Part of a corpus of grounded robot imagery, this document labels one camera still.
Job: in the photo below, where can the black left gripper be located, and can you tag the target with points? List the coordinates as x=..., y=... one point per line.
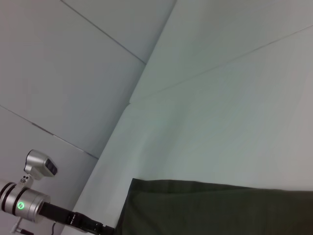
x=71, y=218

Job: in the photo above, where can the dark green t-shirt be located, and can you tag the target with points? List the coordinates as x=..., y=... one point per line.
x=215, y=208

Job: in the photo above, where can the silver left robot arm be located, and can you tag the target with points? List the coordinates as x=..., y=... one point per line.
x=22, y=200

